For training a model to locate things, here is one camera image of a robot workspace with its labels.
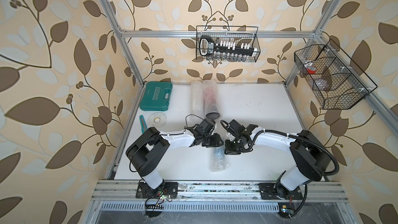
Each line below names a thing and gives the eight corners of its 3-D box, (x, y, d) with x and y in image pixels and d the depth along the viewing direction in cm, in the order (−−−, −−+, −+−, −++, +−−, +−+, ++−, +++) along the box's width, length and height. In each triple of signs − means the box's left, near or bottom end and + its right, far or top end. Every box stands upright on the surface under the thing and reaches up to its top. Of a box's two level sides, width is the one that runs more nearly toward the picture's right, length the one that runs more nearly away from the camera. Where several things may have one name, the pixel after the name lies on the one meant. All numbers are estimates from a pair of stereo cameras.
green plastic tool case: (140, 111, 107) (137, 106, 103) (148, 86, 122) (146, 81, 118) (168, 111, 107) (166, 106, 103) (172, 86, 122) (171, 81, 118)
